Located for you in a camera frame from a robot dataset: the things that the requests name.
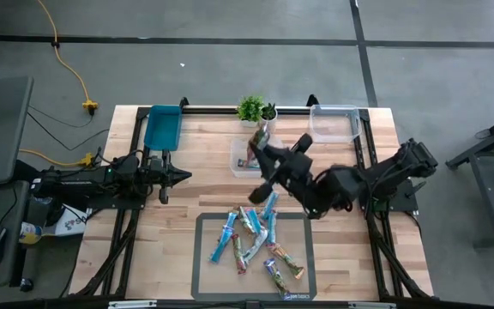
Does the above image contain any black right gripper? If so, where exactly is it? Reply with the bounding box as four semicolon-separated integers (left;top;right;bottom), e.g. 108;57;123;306
248;132;316;205

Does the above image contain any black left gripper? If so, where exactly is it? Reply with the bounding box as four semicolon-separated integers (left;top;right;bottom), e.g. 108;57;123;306
142;149;193;205

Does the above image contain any green snack bar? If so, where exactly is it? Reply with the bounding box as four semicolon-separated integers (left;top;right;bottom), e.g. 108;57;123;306
260;191;280;221

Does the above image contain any green white granola bar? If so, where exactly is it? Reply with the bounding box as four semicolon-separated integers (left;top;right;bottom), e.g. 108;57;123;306
237;206;255;235

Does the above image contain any red green granola bar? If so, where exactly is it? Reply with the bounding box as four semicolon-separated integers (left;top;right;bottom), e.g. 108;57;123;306
230;233;248;276

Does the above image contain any orange green granola bar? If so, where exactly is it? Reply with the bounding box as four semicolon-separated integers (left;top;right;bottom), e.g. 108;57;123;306
267;242;306;281

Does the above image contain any purple green granola bar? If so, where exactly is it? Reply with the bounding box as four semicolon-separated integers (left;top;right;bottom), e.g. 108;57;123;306
263;257;292;300

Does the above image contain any succulent round white pot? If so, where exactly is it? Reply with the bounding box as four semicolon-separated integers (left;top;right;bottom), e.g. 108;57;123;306
258;102;279;130

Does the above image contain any teal plastic bin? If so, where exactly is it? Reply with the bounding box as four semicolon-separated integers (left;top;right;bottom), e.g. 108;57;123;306
143;105;184;152

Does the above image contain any leafy plant square white pot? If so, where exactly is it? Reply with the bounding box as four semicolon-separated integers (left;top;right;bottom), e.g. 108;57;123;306
236;94;265;129

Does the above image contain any clear plastic bin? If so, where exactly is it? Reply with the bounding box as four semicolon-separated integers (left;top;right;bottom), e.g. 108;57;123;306
309;104;363;144

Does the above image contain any grey-bordered baking mat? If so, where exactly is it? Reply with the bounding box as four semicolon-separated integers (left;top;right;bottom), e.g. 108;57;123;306
190;211;317;302

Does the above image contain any white printed bag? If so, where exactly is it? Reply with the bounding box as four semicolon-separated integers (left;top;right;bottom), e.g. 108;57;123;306
53;204;89;237

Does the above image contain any yellow white bottle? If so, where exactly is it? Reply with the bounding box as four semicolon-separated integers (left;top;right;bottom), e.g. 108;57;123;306
18;221;45;245

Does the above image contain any dark grey metal table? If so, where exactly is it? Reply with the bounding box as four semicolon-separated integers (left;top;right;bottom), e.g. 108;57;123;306
445;109;494;250

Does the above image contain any frosted clear handled bin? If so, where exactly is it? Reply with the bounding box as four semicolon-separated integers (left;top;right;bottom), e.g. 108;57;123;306
229;136;284;179

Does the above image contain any black aluminium table frame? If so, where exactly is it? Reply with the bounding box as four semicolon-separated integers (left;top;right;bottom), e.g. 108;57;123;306
69;94;435;301

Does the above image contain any yellow extension cord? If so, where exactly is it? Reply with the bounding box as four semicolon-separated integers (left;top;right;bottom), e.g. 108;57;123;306
36;0;100;116
18;148;96;168

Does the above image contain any black floor cable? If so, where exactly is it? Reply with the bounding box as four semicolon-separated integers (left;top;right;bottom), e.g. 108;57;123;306
27;110;110;152

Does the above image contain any silver bracket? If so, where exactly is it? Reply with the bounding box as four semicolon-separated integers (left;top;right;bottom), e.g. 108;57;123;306
348;301;397;309
108;300;158;309

